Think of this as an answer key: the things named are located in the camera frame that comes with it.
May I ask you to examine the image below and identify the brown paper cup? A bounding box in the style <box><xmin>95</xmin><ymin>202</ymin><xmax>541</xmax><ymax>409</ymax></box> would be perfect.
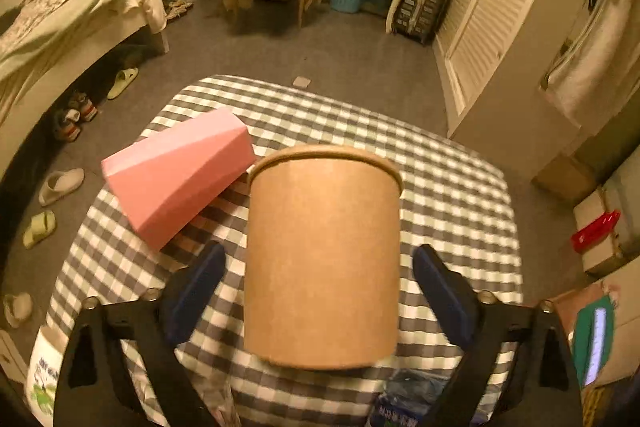
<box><xmin>244</xmin><ymin>145</ymin><xmax>402</xmax><ymax>371</ymax></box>

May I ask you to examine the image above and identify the white floral paper cup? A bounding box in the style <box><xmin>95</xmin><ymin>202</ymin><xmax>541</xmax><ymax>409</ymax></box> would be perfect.
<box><xmin>25</xmin><ymin>325</ymin><xmax>67</xmax><ymax>427</ymax></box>

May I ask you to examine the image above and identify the pink hexagonal cup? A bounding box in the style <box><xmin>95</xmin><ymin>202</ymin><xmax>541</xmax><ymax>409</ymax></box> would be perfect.
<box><xmin>101</xmin><ymin>107</ymin><xmax>256</xmax><ymax>251</ymax></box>

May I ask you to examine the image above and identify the green stool mat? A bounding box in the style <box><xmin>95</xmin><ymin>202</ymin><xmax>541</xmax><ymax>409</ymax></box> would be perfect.
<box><xmin>572</xmin><ymin>295</ymin><xmax>615</xmax><ymax>388</ymax></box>

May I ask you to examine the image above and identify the smartphone with lit screen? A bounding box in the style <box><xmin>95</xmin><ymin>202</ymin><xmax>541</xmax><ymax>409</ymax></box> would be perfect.
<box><xmin>585</xmin><ymin>308</ymin><xmax>606</xmax><ymax>386</ymax></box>

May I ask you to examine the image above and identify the white slipper near corner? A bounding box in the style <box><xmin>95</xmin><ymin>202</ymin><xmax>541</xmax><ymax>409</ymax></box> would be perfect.
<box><xmin>3</xmin><ymin>293</ymin><xmax>32</xmax><ymax>329</ymax></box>

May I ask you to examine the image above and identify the blue labelled plastic bottle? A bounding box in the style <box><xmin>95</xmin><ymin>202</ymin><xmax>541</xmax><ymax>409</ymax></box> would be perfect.
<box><xmin>366</xmin><ymin>368</ymin><xmax>490</xmax><ymax>427</ymax></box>

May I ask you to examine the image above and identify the red bottle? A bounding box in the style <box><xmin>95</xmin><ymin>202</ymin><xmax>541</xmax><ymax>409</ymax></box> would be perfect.
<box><xmin>570</xmin><ymin>209</ymin><xmax>622</xmax><ymax>254</ymax></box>

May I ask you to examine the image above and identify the green slipper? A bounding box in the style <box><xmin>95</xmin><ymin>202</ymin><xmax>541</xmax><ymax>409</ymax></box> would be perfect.
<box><xmin>23</xmin><ymin>210</ymin><xmax>56</xmax><ymax>249</ymax></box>

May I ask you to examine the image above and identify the cardboard box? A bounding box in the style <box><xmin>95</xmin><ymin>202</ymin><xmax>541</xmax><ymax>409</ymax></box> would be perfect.
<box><xmin>533</xmin><ymin>154</ymin><xmax>598</xmax><ymax>205</ymax></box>

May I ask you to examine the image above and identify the gray checkered tablecloth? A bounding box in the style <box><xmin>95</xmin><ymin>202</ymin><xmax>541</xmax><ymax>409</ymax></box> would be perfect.
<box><xmin>46</xmin><ymin>75</ymin><xmax>522</xmax><ymax>426</ymax></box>

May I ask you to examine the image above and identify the sneaker with red trim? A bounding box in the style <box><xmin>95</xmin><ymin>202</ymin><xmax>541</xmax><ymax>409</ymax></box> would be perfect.
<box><xmin>70</xmin><ymin>91</ymin><xmax>98</xmax><ymax>122</ymax></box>

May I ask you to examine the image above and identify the pale slipper under bed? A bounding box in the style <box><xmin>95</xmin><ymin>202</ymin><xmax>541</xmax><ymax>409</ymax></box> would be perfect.
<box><xmin>106</xmin><ymin>67</ymin><xmax>139</xmax><ymax>101</ymax></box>

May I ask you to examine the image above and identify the hanging white towel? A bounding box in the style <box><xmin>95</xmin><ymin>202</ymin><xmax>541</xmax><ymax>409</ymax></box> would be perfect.
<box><xmin>541</xmin><ymin>0</ymin><xmax>639</xmax><ymax>134</ymax></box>

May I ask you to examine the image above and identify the bed with beige bedding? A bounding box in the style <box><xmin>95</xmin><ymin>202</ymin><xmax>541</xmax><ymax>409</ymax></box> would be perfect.
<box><xmin>1</xmin><ymin>0</ymin><xmax>168</xmax><ymax>171</ymax></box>

